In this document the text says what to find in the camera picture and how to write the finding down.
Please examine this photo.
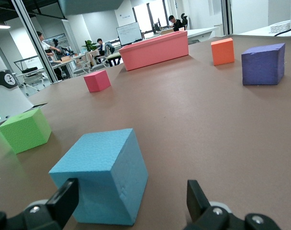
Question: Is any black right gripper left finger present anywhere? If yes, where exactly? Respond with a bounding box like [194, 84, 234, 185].
[0, 178, 79, 230]

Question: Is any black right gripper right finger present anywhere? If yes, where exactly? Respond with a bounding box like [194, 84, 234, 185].
[183, 179, 283, 230]

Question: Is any blue foam block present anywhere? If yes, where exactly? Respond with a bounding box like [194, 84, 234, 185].
[48, 128, 149, 226]

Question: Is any green foam block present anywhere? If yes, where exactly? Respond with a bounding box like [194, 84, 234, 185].
[0, 107, 52, 154]

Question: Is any brown table cover sheet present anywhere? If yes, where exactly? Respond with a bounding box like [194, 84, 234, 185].
[0, 33, 291, 230]

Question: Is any red foam block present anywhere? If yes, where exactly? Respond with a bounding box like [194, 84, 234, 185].
[83, 69, 112, 93]

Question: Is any orange foam block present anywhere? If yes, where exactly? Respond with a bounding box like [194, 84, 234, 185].
[211, 37, 235, 66]

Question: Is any purple foam block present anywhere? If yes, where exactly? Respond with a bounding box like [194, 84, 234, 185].
[241, 43, 286, 86]

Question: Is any pink plastic bin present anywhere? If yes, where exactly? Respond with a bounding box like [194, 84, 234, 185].
[118, 30, 190, 71]

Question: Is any person in white shirt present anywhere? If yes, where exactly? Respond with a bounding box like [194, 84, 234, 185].
[36, 31, 63, 81]

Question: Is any green potted plant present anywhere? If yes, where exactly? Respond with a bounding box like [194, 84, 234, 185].
[81, 40, 99, 53]

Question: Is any seated person at desk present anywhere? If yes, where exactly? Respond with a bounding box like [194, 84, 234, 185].
[96, 38, 108, 58]

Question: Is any white office desk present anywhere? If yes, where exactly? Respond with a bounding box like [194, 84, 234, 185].
[186, 26, 218, 46]

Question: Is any white whiteboard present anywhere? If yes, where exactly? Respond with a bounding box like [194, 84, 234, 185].
[115, 22, 143, 47]

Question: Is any person in black clothes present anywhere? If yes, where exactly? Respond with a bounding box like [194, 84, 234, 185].
[168, 14, 184, 32]

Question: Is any black office chair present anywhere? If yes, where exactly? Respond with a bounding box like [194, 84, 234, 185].
[180, 13, 192, 31]

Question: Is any white side table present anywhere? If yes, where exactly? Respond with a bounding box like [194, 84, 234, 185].
[231, 20, 291, 37]

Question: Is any white patterned box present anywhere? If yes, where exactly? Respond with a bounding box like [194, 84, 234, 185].
[269, 20, 291, 34]

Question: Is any aluminium frame post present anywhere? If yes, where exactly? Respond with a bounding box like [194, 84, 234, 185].
[11, 0, 58, 84]
[221, 0, 234, 36]

